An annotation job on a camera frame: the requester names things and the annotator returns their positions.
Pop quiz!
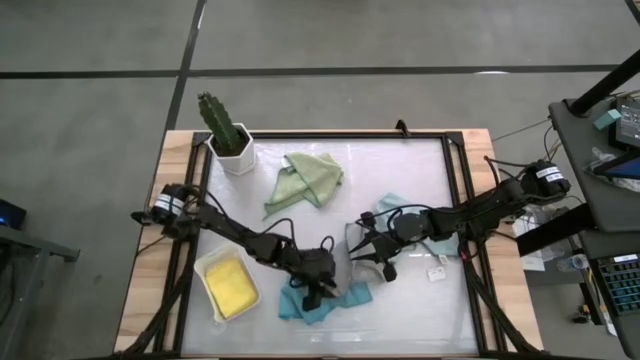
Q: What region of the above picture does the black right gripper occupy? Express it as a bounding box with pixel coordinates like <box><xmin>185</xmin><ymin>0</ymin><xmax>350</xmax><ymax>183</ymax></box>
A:
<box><xmin>349</xmin><ymin>211</ymin><xmax>401</xmax><ymax>283</ymax></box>

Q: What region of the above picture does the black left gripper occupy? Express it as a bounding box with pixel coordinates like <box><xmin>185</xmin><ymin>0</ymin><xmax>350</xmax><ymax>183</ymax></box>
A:
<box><xmin>287</xmin><ymin>247</ymin><xmax>337</xmax><ymax>311</ymax></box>

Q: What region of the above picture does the grey microfiber towel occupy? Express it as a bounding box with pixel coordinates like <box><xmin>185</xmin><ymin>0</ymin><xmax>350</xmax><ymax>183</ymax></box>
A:
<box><xmin>332</xmin><ymin>222</ymin><xmax>389</xmax><ymax>286</ymax></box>

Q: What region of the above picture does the light blue microfiber towel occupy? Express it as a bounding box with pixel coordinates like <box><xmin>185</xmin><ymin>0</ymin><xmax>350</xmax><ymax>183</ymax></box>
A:
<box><xmin>373</xmin><ymin>192</ymin><xmax>461</xmax><ymax>259</ymax></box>

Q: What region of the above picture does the yellow microfiber towel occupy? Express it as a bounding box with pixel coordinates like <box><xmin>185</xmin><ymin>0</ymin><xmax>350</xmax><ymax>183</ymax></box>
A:
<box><xmin>205</xmin><ymin>258</ymin><xmax>260</xmax><ymax>320</ymax></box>

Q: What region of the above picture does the teal blue microfiber towel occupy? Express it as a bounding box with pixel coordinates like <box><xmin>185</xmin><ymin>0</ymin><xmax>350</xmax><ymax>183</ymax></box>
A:
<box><xmin>278</xmin><ymin>277</ymin><xmax>374</xmax><ymax>325</ymax></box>

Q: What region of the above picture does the pale green microfiber towel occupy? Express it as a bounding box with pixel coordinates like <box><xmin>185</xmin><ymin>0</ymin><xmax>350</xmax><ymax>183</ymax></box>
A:
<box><xmin>263</xmin><ymin>151</ymin><xmax>345</xmax><ymax>220</ymax></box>

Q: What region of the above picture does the white plastic bin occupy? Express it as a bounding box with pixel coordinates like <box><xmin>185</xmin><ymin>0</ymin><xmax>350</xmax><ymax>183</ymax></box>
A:
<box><xmin>193</xmin><ymin>243</ymin><xmax>262</xmax><ymax>324</ymax></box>

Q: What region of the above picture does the white hexagonal plant pot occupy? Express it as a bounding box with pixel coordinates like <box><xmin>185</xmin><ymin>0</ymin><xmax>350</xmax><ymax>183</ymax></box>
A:
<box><xmin>206</xmin><ymin>122</ymin><xmax>258</xmax><ymax>177</ymax></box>

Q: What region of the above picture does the green cactus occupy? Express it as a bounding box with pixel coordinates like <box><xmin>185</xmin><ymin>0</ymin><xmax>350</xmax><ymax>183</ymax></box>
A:
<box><xmin>197</xmin><ymin>91</ymin><xmax>242</xmax><ymax>157</ymax></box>

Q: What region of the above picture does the clear plastic bottle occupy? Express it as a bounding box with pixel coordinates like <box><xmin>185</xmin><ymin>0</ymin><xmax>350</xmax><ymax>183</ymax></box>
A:
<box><xmin>557</xmin><ymin>253</ymin><xmax>591</xmax><ymax>274</ymax></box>

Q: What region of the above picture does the grey equipment cart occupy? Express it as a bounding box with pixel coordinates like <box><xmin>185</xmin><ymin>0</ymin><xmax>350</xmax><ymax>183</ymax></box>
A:
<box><xmin>547</xmin><ymin>97</ymin><xmax>640</xmax><ymax>234</ymax></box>

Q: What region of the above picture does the clear plastic bag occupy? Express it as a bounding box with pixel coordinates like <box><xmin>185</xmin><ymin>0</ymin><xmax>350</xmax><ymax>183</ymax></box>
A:
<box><xmin>584</xmin><ymin>147</ymin><xmax>640</xmax><ymax>194</ymax></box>

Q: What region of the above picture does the blue backlit keyboard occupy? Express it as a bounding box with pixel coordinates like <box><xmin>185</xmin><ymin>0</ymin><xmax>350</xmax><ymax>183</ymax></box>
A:
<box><xmin>597</xmin><ymin>253</ymin><xmax>640</xmax><ymax>316</ymax></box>

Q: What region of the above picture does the small teal box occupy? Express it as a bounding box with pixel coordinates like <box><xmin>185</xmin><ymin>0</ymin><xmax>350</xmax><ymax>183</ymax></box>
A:
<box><xmin>593</xmin><ymin>108</ymin><xmax>623</xmax><ymax>131</ymax></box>

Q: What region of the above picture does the dark tablet screen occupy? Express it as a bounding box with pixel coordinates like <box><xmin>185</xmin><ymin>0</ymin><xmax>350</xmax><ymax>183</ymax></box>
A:
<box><xmin>614</xmin><ymin>94</ymin><xmax>640</xmax><ymax>149</ymax></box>

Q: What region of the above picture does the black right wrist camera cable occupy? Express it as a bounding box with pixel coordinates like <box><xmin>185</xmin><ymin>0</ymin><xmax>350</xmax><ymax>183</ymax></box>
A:
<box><xmin>355</xmin><ymin>203</ymin><xmax>426</xmax><ymax>236</ymax></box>

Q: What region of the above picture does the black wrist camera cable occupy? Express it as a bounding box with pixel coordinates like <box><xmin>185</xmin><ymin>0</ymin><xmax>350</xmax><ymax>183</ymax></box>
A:
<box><xmin>355</xmin><ymin>203</ymin><xmax>426</xmax><ymax>236</ymax></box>
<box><xmin>262</xmin><ymin>217</ymin><xmax>335</xmax><ymax>256</ymax></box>

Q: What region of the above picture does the black left wrist camera cable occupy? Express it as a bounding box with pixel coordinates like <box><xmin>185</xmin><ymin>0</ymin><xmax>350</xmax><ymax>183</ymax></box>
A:
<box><xmin>262</xmin><ymin>217</ymin><xmax>335</xmax><ymax>256</ymax></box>

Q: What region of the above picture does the black stand post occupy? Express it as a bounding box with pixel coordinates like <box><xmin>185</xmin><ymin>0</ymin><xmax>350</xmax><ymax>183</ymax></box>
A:
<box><xmin>569</xmin><ymin>49</ymin><xmax>640</xmax><ymax>117</ymax></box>

